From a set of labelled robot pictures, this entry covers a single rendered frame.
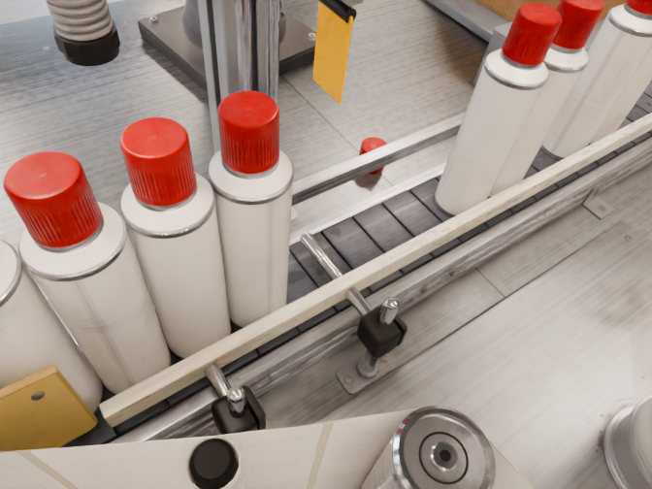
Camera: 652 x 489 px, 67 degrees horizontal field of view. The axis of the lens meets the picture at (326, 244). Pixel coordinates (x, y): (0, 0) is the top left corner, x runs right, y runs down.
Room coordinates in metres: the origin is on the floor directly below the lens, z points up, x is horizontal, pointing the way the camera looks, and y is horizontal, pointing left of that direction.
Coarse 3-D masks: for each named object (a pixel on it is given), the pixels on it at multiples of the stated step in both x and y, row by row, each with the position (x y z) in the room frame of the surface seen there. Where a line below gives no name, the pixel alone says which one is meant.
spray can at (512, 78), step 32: (512, 32) 0.37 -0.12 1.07; (544, 32) 0.36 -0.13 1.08; (512, 64) 0.36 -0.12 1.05; (544, 64) 0.38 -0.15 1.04; (480, 96) 0.37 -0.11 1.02; (512, 96) 0.35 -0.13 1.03; (480, 128) 0.36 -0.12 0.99; (512, 128) 0.35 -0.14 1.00; (448, 160) 0.38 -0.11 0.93; (480, 160) 0.35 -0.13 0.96; (448, 192) 0.36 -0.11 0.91; (480, 192) 0.35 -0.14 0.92
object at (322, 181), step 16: (432, 128) 0.39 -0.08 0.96; (448, 128) 0.39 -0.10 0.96; (400, 144) 0.36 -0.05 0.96; (416, 144) 0.36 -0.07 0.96; (432, 144) 0.38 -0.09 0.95; (352, 160) 0.33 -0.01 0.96; (368, 160) 0.33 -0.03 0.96; (384, 160) 0.34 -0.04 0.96; (320, 176) 0.30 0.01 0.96; (336, 176) 0.30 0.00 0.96; (352, 176) 0.32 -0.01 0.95; (304, 192) 0.28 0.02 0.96; (320, 192) 0.29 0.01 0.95
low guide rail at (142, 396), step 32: (640, 128) 0.51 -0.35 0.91; (576, 160) 0.43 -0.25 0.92; (512, 192) 0.37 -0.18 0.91; (448, 224) 0.31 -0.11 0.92; (384, 256) 0.26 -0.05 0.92; (416, 256) 0.28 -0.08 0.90; (320, 288) 0.22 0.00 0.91; (288, 320) 0.19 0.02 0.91; (224, 352) 0.15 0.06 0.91; (160, 384) 0.12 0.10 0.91; (128, 416) 0.10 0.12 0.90
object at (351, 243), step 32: (640, 96) 0.64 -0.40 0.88; (544, 160) 0.47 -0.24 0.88; (608, 160) 0.51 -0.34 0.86; (416, 192) 0.38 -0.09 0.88; (544, 192) 0.41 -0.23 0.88; (352, 224) 0.32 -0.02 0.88; (384, 224) 0.33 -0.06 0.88; (416, 224) 0.34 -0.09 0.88; (480, 224) 0.35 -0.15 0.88; (352, 256) 0.28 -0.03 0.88; (288, 288) 0.24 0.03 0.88; (320, 320) 0.21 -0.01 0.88; (256, 352) 0.18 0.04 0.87; (192, 384) 0.14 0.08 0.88; (96, 416) 0.11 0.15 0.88
